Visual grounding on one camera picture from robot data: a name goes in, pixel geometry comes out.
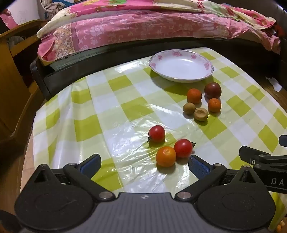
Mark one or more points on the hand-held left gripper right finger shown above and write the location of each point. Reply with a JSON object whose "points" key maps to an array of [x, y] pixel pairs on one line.
{"points": [[198, 166]]}

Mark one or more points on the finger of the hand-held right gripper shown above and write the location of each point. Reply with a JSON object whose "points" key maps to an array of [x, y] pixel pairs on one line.
{"points": [[283, 141], [248, 153]]}

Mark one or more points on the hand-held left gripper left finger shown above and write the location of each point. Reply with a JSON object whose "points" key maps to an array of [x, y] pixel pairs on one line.
{"points": [[90, 165]]}

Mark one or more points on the red cherry tomato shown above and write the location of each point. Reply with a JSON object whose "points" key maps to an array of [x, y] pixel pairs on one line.
{"points": [[183, 147], [156, 133]]}

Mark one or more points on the small orange mandarin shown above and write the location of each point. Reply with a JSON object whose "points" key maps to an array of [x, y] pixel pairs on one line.
{"points": [[194, 95], [166, 156], [214, 104]]}

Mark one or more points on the brown longan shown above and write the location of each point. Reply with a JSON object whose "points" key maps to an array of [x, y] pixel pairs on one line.
{"points": [[188, 108], [201, 114]]}

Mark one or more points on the dark red tomato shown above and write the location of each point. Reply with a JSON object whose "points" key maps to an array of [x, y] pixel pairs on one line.
{"points": [[213, 90]]}

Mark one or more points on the white floral rim plate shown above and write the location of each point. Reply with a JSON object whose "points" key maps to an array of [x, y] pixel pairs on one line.
{"points": [[181, 67]]}

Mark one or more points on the green white checkered tablecloth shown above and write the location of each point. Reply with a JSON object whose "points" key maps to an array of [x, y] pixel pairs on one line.
{"points": [[107, 125]]}

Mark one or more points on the white paper scrap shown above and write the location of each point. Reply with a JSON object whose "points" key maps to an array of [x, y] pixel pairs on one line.
{"points": [[274, 84]]}

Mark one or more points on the wooden cabinet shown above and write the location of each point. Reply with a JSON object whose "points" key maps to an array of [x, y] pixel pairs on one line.
{"points": [[13, 89]]}

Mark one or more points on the pink floral quilt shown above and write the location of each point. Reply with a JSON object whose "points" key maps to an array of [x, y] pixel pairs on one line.
{"points": [[170, 7], [134, 31]]}

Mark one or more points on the grey cloth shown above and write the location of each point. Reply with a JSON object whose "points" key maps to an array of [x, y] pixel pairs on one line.
{"points": [[15, 41]]}

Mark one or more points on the blue white cloth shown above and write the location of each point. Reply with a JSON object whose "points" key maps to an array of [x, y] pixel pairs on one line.
{"points": [[53, 6]]}

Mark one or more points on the pink floral cloth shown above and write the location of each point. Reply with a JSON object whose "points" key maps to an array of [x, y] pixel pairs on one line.
{"points": [[7, 19]]}

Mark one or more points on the black bed frame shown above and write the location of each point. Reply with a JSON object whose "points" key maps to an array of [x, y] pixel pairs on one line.
{"points": [[62, 71]]}

